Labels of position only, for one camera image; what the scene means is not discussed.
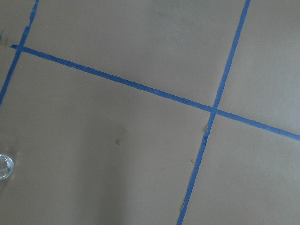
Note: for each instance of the clear glass cup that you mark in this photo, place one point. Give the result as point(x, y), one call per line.
point(6, 166)

